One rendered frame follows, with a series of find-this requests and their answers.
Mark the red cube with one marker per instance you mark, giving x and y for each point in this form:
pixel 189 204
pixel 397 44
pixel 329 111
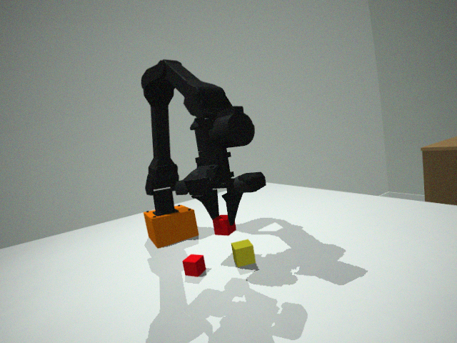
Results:
pixel 222 226
pixel 194 265

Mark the yellow cube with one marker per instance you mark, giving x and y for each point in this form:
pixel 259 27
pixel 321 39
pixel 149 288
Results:
pixel 243 252

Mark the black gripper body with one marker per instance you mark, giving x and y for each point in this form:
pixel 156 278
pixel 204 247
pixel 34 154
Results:
pixel 245 183

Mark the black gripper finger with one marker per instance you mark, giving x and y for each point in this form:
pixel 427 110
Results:
pixel 210 202
pixel 232 203

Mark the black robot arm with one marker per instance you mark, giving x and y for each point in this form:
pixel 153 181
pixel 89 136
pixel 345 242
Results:
pixel 226 126

